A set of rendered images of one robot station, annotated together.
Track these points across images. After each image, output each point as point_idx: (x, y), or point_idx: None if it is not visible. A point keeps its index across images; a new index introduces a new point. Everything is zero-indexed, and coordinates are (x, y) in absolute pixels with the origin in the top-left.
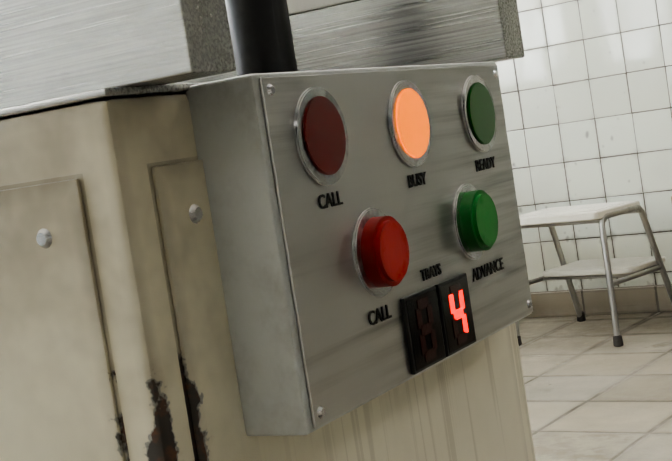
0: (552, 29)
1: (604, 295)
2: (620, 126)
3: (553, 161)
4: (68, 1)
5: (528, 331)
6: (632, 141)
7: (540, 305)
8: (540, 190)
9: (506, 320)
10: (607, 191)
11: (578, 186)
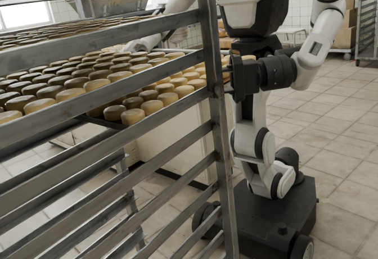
0: None
1: (296, 46)
2: (305, 9)
3: (289, 16)
4: None
5: None
6: (307, 13)
7: (283, 48)
8: (286, 22)
9: (226, 84)
10: (300, 24)
11: (294, 22)
